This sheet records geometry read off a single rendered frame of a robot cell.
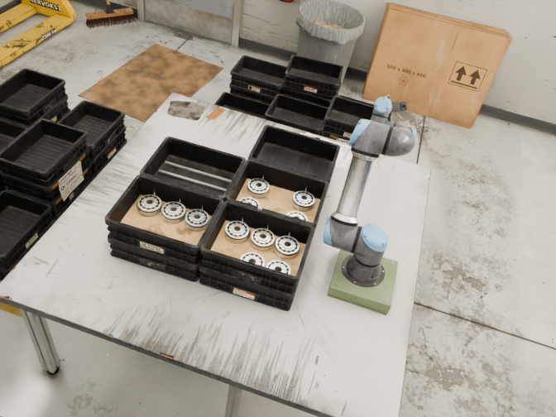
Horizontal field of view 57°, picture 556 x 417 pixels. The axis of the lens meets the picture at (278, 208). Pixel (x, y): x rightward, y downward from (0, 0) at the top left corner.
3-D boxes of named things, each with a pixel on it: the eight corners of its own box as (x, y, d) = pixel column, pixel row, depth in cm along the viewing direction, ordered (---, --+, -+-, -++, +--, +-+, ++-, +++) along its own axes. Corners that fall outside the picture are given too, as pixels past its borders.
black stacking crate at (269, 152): (335, 163, 262) (340, 146, 254) (323, 200, 241) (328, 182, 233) (262, 142, 266) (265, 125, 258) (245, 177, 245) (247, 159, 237)
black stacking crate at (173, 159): (244, 177, 245) (246, 159, 237) (222, 218, 224) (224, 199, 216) (167, 155, 249) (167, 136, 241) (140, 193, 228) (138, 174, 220)
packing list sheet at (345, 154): (355, 146, 294) (355, 146, 293) (347, 170, 277) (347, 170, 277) (300, 131, 297) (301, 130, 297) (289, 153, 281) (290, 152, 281)
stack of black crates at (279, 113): (321, 146, 382) (330, 108, 358) (311, 170, 361) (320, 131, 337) (270, 131, 387) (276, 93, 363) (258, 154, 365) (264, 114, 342)
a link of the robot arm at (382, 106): (371, 112, 233) (376, 93, 231) (372, 113, 243) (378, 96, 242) (387, 116, 231) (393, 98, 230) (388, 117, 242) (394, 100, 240)
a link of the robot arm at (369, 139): (352, 257, 207) (393, 127, 193) (317, 246, 209) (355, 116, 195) (355, 249, 218) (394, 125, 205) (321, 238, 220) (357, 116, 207)
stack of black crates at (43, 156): (54, 175, 322) (40, 117, 291) (97, 189, 318) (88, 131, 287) (12, 217, 294) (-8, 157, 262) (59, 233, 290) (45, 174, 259)
